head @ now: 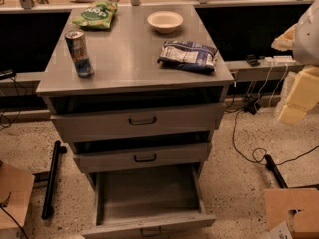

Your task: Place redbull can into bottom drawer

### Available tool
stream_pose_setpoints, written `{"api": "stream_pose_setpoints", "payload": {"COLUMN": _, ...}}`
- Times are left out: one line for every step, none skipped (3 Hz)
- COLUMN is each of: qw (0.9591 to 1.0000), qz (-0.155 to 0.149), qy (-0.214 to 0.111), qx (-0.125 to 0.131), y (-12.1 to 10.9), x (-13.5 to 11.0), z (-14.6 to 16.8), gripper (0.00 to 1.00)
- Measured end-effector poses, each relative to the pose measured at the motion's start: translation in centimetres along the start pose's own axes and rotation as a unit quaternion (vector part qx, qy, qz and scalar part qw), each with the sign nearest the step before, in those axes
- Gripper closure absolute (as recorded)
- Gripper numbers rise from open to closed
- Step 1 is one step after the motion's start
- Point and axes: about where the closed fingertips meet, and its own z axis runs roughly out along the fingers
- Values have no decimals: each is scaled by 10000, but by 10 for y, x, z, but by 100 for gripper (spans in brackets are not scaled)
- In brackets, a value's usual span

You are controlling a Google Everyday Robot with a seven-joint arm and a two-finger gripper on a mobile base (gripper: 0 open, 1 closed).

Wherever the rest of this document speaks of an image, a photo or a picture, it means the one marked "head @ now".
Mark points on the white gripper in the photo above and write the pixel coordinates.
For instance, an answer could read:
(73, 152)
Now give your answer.
(307, 40)

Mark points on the red bull can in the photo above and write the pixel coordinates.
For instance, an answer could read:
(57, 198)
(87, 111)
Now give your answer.
(76, 43)

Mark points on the middle drawer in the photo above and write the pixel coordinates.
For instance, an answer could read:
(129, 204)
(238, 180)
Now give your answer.
(142, 157)

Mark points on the drawer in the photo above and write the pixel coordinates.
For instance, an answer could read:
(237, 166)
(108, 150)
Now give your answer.
(147, 202)
(96, 126)
(142, 157)

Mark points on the grey drawer cabinet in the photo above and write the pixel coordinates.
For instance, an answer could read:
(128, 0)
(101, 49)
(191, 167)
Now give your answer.
(127, 76)

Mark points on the bottom drawer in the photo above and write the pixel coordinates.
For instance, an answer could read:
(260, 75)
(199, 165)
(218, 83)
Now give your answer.
(147, 202)

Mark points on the top drawer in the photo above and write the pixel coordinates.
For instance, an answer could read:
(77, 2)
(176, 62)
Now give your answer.
(96, 126)

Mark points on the white power strip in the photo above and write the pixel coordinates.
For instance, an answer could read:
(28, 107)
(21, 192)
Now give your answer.
(283, 59)

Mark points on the black remote on ledge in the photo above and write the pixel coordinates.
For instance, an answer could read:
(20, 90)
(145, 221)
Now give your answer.
(252, 60)

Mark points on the black bar right floor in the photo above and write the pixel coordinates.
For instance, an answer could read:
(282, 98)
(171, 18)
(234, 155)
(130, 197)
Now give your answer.
(271, 166)

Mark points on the black bar floor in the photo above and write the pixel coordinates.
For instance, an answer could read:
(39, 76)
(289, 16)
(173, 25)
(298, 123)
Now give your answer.
(271, 166)
(48, 209)

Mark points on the blue white snack bag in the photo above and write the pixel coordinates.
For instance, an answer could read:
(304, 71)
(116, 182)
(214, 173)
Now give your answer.
(188, 56)

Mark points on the cardboard box right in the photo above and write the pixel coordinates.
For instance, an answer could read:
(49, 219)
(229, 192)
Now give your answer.
(298, 208)

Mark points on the cardboard box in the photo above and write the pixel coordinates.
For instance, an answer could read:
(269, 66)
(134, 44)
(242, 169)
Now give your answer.
(15, 191)
(298, 208)

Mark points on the white bowl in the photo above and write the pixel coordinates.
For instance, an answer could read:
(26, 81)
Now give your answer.
(165, 22)

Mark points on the green chip bag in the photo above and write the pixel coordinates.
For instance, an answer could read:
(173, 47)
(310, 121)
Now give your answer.
(98, 16)

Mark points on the black bar left floor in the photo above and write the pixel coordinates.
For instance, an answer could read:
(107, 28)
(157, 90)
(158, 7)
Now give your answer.
(48, 209)

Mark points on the cardboard box left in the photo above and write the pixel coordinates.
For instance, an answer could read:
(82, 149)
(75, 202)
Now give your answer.
(15, 191)

